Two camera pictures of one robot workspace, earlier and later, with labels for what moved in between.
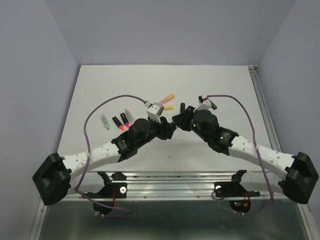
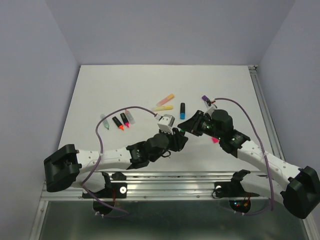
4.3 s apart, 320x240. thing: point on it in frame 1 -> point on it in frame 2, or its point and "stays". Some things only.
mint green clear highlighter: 105,121 stays
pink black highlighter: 124,119 stays
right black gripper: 182,119 -> 193,124
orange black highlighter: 120,126 stays
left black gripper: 165,129 -> 178,141
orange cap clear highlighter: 129,117 stays
